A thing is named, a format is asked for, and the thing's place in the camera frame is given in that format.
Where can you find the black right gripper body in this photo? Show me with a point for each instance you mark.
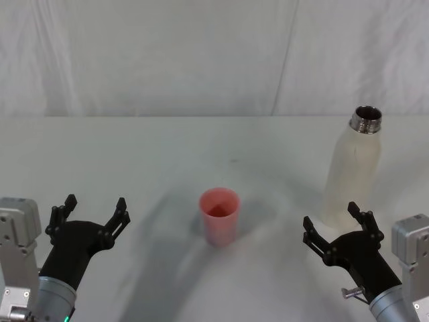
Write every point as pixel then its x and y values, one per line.
pixel 360 261

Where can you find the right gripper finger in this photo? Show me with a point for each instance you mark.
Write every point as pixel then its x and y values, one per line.
pixel 313 236
pixel 367 221

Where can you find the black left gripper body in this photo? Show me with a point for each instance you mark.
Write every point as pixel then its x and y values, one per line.
pixel 73 245

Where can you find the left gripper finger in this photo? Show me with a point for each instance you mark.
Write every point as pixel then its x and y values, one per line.
pixel 117 218
pixel 58 214

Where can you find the cream vacuum bottle steel neck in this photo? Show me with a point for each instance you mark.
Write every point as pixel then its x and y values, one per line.
pixel 355 167

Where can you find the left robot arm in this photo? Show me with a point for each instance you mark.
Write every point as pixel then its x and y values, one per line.
pixel 18 234

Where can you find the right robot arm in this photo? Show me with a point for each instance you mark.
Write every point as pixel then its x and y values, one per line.
pixel 409 241

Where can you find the white table cloth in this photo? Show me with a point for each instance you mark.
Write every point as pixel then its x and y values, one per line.
pixel 134 161

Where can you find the pink plastic cup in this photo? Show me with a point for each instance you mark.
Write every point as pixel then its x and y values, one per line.
pixel 219 228

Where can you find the white curtain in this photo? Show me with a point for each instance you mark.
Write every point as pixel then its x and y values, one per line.
pixel 167 57

